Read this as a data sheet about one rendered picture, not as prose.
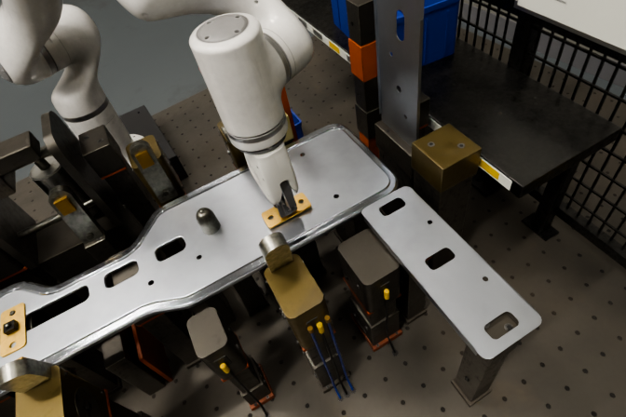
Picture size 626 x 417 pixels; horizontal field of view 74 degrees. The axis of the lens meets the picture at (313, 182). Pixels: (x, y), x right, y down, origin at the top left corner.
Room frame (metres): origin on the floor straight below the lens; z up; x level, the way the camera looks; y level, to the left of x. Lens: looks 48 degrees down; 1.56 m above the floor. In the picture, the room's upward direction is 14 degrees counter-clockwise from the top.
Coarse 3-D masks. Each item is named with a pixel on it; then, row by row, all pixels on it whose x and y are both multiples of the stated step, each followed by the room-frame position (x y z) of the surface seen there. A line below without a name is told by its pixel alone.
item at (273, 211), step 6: (294, 198) 0.48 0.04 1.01; (300, 198) 0.47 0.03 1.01; (306, 198) 0.47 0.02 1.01; (300, 204) 0.46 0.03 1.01; (306, 204) 0.46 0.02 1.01; (270, 210) 0.46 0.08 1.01; (276, 210) 0.46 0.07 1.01; (300, 210) 0.45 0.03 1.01; (264, 216) 0.45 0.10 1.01; (270, 216) 0.45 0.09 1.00; (276, 216) 0.45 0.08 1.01; (288, 216) 0.44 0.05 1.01; (270, 222) 0.44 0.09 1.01; (276, 222) 0.43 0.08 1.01
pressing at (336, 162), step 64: (320, 128) 0.64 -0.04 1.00; (192, 192) 0.55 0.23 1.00; (256, 192) 0.52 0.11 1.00; (320, 192) 0.48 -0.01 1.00; (384, 192) 0.45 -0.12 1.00; (128, 256) 0.44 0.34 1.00; (192, 256) 0.41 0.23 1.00; (256, 256) 0.38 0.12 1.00; (64, 320) 0.35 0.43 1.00; (128, 320) 0.32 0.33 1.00
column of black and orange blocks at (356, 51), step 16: (352, 0) 0.75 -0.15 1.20; (368, 0) 0.74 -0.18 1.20; (352, 16) 0.74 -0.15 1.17; (368, 16) 0.73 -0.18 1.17; (352, 32) 0.75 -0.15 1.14; (368, 32) 0.73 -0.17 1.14; (352, 48) 0.75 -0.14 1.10; (368, 48) 0.73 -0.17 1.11; (352, 64) 0.76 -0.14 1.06; (368, 64) 0.72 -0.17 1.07; (368, 80) 0.73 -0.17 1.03; (368, 96) 0.73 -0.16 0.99; (368, 112) 0.72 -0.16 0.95; (368, 128) 0.72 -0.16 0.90; (368, 144) 0.73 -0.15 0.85
